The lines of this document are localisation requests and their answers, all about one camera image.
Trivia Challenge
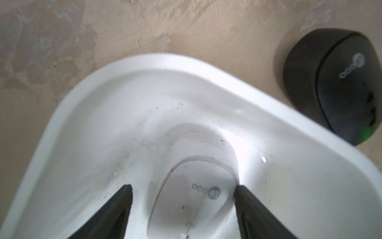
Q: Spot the white plastic storage box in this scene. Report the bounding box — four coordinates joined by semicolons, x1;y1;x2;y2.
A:
1;54;382;239

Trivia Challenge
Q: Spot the white mouse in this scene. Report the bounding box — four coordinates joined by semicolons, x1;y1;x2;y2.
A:
147;123;239;239

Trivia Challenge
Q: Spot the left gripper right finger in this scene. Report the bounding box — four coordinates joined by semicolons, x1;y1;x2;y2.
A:
234;185;296;239

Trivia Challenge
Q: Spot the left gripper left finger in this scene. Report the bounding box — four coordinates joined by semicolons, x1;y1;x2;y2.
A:
69;185;133;239

